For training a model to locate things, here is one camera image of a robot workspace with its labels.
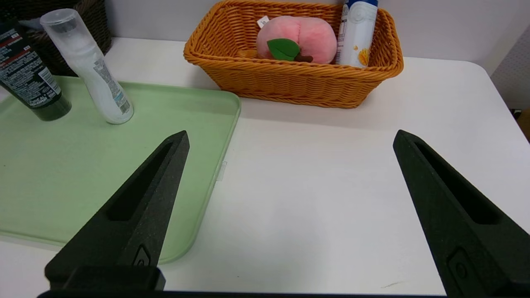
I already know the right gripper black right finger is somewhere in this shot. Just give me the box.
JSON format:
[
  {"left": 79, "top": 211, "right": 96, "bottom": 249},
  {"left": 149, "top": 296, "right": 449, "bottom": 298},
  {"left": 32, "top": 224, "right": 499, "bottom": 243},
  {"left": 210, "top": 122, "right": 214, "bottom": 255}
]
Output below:
[{"left": 393, "top": 130, "right": 530, "bottom": 296}]

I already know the pink plush peach toy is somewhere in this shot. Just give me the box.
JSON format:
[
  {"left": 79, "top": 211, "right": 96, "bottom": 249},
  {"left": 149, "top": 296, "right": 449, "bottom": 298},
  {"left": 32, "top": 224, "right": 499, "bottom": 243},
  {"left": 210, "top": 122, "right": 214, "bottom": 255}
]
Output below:
[{"left": 256, "top": 15, "right": 338, "bottom": 65}]

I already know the light green plastic tray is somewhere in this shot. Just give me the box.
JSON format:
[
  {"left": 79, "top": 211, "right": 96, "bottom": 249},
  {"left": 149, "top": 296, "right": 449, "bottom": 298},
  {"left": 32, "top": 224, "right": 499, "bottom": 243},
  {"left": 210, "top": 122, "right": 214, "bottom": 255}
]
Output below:
[{"left": 0, "top": 75, "right": 242, "bottom": 264}]

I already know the white bottle with blue cap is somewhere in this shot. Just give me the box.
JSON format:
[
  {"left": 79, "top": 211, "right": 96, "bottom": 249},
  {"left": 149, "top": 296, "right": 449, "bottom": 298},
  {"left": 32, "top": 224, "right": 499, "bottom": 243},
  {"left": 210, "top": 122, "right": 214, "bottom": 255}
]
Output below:
[{"left": 335, "top": 0, "right": 379, "bottom": 68}]

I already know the small white bottle silver cap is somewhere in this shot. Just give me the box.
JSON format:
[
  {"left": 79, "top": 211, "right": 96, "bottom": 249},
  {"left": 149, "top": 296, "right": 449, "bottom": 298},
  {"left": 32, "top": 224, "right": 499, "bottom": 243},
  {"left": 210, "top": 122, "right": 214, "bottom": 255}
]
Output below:
[{"left": 40, "top": 9, "right": 135, "bottom": 125}]

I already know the orange wicker basket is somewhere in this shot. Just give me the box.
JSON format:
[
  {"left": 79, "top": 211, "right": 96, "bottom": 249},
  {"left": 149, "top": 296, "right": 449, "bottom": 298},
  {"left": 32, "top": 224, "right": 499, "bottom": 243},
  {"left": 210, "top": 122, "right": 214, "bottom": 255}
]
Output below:
[{"left": 183, "top": 0, "right": 404, "bottom": 109}]

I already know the dark brown wicker basket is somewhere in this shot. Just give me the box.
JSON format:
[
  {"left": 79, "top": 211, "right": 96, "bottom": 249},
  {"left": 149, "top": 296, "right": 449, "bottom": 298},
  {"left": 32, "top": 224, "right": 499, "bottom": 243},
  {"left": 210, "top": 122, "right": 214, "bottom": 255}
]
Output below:
[{"left": 0, "top": 0, "right": 112, "bottom": 77}]

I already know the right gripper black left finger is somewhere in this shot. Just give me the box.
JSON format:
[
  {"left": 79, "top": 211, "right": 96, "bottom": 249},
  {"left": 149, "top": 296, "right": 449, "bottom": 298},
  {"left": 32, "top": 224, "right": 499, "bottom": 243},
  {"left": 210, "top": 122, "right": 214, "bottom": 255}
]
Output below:
[{"left": 45, "top": 130, "right": 190, "bottom": 291}]

